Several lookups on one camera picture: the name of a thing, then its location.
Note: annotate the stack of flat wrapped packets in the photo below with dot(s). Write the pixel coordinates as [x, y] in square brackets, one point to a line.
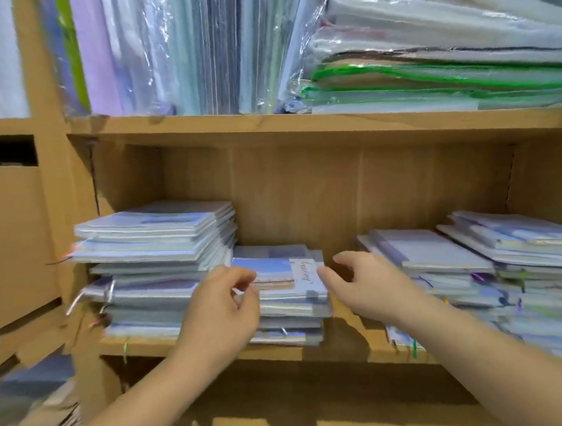
[32, 402]

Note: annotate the person's left forearm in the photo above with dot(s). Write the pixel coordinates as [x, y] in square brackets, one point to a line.
[141, 406]

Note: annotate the pile of small notebooks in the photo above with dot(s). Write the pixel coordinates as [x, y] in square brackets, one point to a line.
[509, 255]

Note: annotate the person's left hand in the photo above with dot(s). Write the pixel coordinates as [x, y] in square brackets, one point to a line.
[216, 322]

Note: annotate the stack of grey blue notebooks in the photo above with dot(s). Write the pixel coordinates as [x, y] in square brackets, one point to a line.
[289, 276]

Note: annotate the wooden shelf unit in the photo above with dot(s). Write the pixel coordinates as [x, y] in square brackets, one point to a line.
[305, 129]

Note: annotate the person's right hand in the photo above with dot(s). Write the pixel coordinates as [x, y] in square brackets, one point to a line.
[379, 290]

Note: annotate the stack of large blue notebooks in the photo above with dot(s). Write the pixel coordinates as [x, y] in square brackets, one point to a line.
[151, 236]

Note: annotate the person's right forearm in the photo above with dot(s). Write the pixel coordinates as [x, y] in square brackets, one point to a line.
[514, 358]

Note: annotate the stack of green edged packets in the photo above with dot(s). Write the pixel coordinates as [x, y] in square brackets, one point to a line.
[442, 52]

